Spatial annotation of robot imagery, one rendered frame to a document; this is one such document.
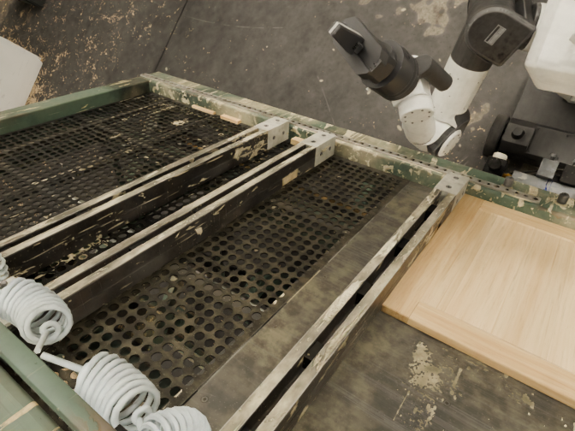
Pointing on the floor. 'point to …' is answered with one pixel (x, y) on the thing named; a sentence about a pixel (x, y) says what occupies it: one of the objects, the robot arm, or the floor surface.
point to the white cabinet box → (16, 73)
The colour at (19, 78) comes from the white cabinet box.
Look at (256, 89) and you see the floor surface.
